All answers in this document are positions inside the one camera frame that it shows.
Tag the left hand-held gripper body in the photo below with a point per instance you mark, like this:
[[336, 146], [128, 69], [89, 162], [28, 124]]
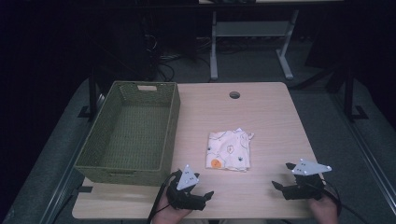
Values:
[[183, 199]]

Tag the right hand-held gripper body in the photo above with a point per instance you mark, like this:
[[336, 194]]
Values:
[[306, 188]]

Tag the person's left hand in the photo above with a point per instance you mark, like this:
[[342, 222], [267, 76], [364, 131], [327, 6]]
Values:
[[166, 216]]

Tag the person's right hand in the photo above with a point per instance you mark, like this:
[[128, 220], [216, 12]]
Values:
[[325, 210]]

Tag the folded white patterned cloth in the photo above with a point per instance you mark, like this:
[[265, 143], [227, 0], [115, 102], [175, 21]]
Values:
[[230, 149]]

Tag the green woven basket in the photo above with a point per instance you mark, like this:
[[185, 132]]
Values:
[[134, 133]]

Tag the dark round table grommet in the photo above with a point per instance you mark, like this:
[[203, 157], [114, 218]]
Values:
[[234, 95]]

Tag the black tape strip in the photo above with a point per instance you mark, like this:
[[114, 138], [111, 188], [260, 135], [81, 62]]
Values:
[[85, 189]]

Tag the black stand leg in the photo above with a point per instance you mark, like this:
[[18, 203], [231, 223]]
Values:
[[349, 93], [92, 90]]

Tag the white metal table frame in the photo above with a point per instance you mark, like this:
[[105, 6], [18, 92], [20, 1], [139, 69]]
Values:
[[249, 29]]

